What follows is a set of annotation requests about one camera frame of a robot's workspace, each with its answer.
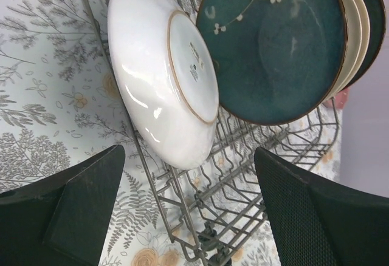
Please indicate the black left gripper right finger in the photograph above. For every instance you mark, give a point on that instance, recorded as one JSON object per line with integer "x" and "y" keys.
{"x": 316, "y": 221}

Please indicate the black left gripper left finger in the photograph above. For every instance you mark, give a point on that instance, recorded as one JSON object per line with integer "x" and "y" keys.
{"x": 62, "y": 219}

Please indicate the grey wire dish rack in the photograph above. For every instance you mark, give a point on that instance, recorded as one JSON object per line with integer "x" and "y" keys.
{"x": 216, "y": 211}

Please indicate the pink polka dot plate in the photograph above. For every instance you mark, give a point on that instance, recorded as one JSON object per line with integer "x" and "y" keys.
{"x": 338, "y": 101}

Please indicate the dark blue floral plate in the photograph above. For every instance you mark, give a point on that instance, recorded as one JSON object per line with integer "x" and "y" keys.
{"x": 275, "y": 60}
{"x": 377, "y": 17}

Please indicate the red teal floral plate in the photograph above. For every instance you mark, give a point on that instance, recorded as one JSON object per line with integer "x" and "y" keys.
{"x": 166, "y": 78}

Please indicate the cream green plate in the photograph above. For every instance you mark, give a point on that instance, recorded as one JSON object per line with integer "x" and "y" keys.
{"x": 353, "y": 46}
{"x": 365, "y": 34}

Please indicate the floral patterned table mat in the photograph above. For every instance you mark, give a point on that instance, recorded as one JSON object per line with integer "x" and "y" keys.
{"x": 60, "y": 107}

